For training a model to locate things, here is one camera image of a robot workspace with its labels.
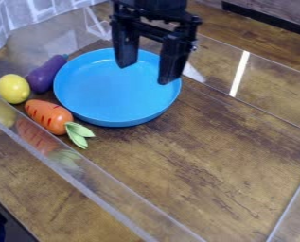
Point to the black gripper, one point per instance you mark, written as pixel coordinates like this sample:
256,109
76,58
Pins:
162,21

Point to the blue round plate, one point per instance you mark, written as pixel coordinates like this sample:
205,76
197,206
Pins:
110,96

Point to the orange toy carrot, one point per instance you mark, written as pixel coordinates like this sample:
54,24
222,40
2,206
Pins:
55,119

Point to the purple toy eggplant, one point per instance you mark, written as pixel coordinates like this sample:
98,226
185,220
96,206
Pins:
40,77

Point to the yellow toy lemon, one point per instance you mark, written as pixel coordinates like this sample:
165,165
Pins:
14,88

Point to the clear acrylic front barrier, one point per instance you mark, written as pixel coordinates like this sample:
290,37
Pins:
151,224

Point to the clear acrylic corner bracket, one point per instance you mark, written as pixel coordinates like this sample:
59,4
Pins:
96,27

